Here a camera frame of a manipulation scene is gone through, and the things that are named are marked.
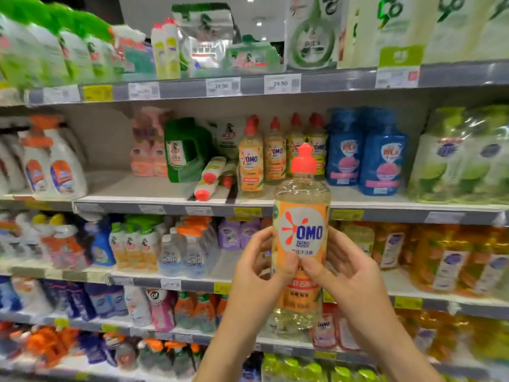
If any person's right hand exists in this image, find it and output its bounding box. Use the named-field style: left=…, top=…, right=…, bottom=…
left=302, top=227, right=402, bottom=347

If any person's left hand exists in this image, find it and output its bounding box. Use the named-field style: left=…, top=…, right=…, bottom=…
left=216, top=227, right=300, bottom=347

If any red white detergent pouch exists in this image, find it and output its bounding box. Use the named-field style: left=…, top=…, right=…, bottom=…
left=334, top=314, right=363, bottom=351
left=312, top=314, right=339, bottom=351

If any purple yellow-banded cleaner bottle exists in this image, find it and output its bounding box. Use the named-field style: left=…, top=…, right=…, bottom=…
left=239, top=219, right=262, bottom=250
left=218, top=219, right=242, bottom=251

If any row of lime green packets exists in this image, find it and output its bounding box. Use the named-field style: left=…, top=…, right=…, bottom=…
left=262, top=354, right=383, bottom=382

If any small yellow red-capped bottle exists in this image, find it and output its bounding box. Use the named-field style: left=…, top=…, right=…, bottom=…
left=269, top=143, right=331, bottom=335

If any row of white green-capped bottles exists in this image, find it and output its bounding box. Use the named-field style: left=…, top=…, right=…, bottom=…
left=110, top=217, right=168, bottom=271

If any row of yellow red-capped bottles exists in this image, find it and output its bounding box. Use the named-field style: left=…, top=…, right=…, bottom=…
left=239, top=114, right=329, bottom=196

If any blue pump cleaner bottle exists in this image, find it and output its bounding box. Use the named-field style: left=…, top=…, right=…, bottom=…
left=358, top=111, right=408, bottom=197

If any blue spray bottle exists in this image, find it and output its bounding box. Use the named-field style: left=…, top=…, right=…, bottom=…
left=86, top=219, right=116, bottom=267

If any lime green dish soap bottle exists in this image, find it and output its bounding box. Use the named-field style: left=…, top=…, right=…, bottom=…
left=461, top=106, right=509, bottom=205
left=407, top=107, right=470, bottom=204

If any green capped cleaner bottle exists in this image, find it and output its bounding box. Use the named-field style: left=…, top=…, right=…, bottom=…
left=164, top=117, right=212, bottom=184

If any white green-print cleaner pouch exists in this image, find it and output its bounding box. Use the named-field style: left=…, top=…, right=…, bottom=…
left=210, top=119, right=248, bottom=160

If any pink twin spray bottle pack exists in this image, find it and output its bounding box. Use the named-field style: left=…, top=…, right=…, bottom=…
left=131, top=107, right=170, bottom=178

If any yellow-capped pink-label cleaner bottle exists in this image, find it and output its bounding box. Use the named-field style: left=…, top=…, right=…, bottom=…
left=28, top=214, right=65, bottom=267
left=48, top=214, right=90, bottom=271

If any cluster of blue cleaner bottles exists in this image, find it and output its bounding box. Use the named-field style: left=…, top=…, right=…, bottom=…
left=0, top=278, right=128, bottom=319

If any cluster of orange trigger sprayers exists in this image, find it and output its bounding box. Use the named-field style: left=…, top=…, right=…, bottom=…
left=24, top=326, right=81, bottom=367

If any white orange-trigger spray bottle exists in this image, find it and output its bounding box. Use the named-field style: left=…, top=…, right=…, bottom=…
left=20, top=135, right=58, bottom=199
left=32, top=115, right=89, bottom=199

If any clear-wrapped white bottle pack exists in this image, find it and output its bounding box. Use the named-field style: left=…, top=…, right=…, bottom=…
left=0, top=211, right=41, bottom=259

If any white red-capped cleaner bottle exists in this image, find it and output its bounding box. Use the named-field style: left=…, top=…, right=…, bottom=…
left=151, top=23, right=169, bottom=80
left=163, top=18, right=181, bottom=79

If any small green white cleaner pouch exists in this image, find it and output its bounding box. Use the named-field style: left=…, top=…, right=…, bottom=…
left=285, top=0, right=347, bottom=72

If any white blue-collar spray bottle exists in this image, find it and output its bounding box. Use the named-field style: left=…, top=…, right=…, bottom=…
left=0, top=135, right=29, bottom=196

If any row of green pump bottles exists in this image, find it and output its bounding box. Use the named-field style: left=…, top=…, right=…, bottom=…
left=0, top=0, right=116, bottom=88

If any person's right forearm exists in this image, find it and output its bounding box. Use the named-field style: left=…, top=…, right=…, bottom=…
left=370, top=326, right=442, bottom=382

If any person's left forearm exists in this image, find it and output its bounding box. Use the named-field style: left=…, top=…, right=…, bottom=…
left=195, top=330, right=275, bottom=382

